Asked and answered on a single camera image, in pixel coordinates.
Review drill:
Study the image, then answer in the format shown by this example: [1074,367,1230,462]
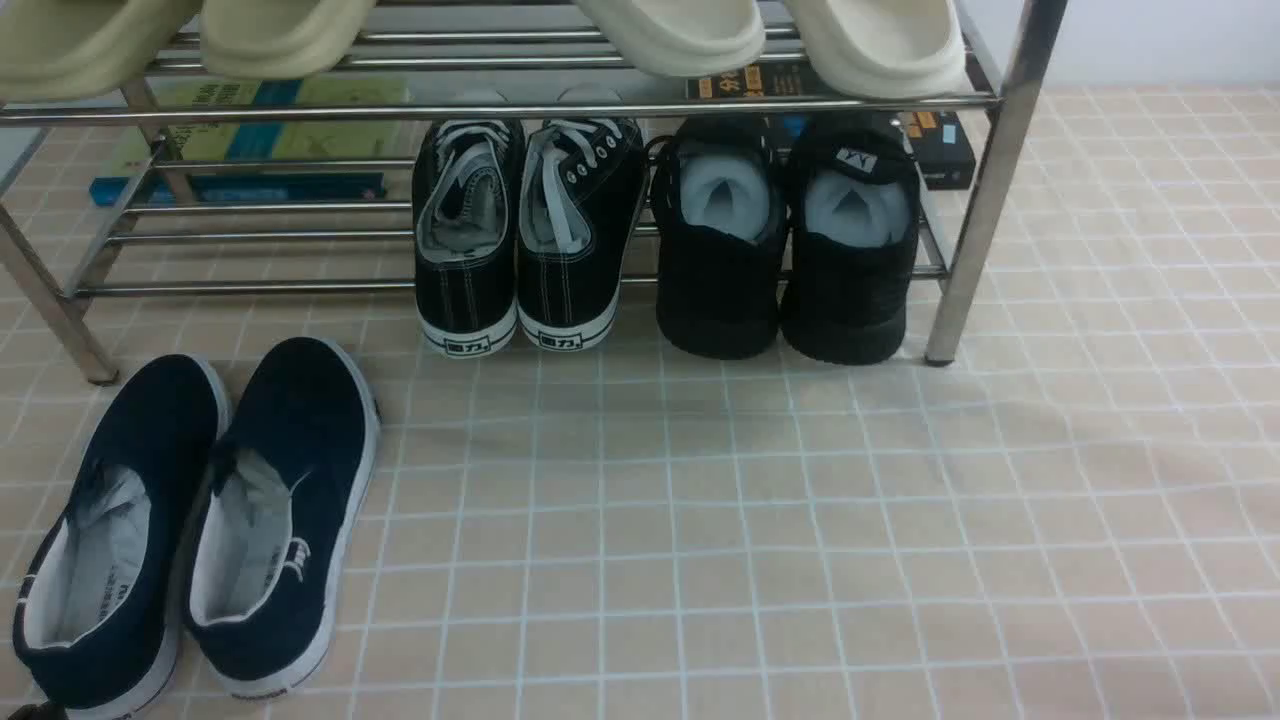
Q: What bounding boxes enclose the right navy slip-on shoe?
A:
[180,337,380,701]

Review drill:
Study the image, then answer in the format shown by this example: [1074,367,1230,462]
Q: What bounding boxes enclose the black knit sneaker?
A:
[650,115,788,360]
[780,113,922,366]

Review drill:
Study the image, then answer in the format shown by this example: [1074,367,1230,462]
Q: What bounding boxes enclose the black canvas sneaker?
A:
[411,120,526,359]
[517,118,650,354]

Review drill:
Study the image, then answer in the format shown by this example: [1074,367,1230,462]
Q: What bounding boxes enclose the right black canvas sneaker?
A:
[517,118,650,354]

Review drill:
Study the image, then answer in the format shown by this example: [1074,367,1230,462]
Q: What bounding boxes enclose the black and orange book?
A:
[685,61,977,191]

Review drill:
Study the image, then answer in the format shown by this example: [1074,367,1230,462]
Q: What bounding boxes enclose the navy slip-on shoe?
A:
[180,337,380,701]
[12,354,230,719]

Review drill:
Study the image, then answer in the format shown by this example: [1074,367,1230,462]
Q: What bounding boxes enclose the left black canvas sneaker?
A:
[411,120,526,359]

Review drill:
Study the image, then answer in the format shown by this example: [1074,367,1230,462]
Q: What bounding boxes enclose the olive slipper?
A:
[198,1,376,79]
[1,1,201,102]

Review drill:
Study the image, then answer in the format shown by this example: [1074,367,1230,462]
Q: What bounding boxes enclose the cream slipper far right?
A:
[785,1,966,99]

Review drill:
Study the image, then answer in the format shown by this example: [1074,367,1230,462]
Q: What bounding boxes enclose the green and blue book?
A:
[90,76,411,208]

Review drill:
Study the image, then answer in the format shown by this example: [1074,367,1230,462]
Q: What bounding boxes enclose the cream slipper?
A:
[575,1,765,78]
[785,1,966,99]

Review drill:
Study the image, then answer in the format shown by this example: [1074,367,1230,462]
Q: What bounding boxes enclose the left navy slip-on shoe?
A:
[12,354,230,719]

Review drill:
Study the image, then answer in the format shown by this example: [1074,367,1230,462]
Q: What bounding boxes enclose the steel shoe rack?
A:
[3,1,1068,386]

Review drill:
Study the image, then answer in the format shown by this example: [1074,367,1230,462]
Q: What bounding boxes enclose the olive slipper far left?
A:
[1,1,201,102]

